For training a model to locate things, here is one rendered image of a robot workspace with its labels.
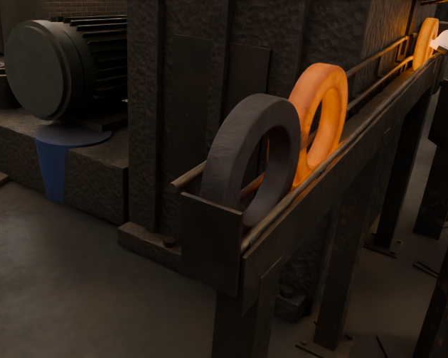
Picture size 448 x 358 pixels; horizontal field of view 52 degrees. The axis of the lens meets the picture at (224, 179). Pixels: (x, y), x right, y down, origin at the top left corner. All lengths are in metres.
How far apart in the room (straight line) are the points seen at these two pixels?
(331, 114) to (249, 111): 0.29
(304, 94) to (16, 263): 1.21
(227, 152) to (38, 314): 1.03
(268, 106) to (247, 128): 0.04
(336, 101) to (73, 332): 0.92
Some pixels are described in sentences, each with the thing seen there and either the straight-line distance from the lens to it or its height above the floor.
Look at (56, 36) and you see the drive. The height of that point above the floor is 0.64.
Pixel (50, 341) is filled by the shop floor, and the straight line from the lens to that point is 1.32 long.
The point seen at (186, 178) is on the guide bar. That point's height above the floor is 0.68.
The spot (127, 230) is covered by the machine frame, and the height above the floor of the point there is 0.07.
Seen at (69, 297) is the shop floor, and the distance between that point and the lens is 1.44.
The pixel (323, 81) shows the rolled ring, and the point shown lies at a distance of 0.65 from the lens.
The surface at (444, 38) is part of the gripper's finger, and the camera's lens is 1.56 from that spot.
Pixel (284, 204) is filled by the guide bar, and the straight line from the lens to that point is 0.57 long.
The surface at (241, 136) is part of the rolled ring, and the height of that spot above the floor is 0.74.
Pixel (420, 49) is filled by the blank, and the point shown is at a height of 0.73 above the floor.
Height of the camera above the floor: 0.89
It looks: 24 degrees down
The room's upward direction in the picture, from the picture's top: 5 degrees clockwise
